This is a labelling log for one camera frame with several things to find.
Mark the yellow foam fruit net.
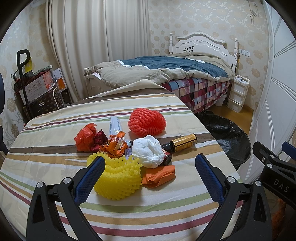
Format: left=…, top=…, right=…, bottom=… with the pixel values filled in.
left=87, top=152, right=142, bottom=200

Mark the orange plastic bag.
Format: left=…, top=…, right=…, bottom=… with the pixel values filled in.
left=74, top=123, right=97, bottom=152

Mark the amber bottle gold label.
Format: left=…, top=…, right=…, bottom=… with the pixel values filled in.
left=162, top=134, right=197, bottom=153

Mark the orange snack wrapper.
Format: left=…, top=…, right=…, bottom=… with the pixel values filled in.
left=99, top=131, right=128, bottom=158

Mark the orange cloth piece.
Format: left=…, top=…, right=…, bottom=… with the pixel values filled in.
left=142, top=165, right=176, bottom=188

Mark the white plastic bag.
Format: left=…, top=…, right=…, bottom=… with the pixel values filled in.
left=132, top=135, right=165, bottom=169

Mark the white toothpaste tube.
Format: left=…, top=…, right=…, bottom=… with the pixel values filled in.
left=109, top=116, right=132, bottom=148

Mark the red foam fruit net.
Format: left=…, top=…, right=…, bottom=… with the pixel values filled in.
left=127, top=108, right=167, bottom=138

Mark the red labelled dark bottle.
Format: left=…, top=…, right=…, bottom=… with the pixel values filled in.
left=161, top=150, right=173, bottom=166

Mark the dark red ribbon bundle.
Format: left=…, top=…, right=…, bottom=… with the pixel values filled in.
left=93, top=130, right=108, bottom=148

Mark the black lined trash bin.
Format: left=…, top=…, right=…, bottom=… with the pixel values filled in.
left=196, top=110, right=251, bottom=170

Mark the white drawer unit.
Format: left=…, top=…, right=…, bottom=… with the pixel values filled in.
left=227, top=75, right=250, bottom=113

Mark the striped table cloth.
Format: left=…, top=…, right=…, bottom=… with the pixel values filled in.
left=1, top=80, right=240, bottom=240

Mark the white bucket under bed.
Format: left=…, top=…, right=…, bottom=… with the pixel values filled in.
left=215, top=94, right=227, bottom=107

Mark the plaid bed sheet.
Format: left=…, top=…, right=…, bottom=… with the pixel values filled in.
left=161, top=78, right=232, bottom=113

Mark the blue standing fan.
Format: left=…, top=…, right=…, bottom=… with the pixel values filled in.
left=0, top=74, right=8, bottom=155

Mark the blue beige duvet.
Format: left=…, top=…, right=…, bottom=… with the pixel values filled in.
left=84, top=52, right=235, bottom=88

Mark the dark patterned storage basket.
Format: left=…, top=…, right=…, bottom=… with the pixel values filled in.
left=23, top=83, right=65, bottom=121

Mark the white bed headboard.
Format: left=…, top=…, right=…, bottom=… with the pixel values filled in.
left=169, top=31, right=239, bottom=72

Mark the cardboard box with labels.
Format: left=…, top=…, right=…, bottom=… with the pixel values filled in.
left=23, top=70, right=54, bottom=102

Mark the white bed footboard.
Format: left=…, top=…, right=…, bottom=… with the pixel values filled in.
left=84, top=68, right=112, bottom=96

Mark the white orange box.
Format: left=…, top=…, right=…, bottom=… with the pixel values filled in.
left=53, top=68, right=67, bottom=91

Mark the black hand trolley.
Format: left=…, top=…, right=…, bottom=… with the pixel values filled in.
left=16, top=49, right=33, bottom=120

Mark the cream curtain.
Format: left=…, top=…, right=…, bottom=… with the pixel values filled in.
left=45, top=1, right=152, bottom=102

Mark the wall socket plate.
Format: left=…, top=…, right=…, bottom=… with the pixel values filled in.
left=238, top=49, right=250, bottom=57

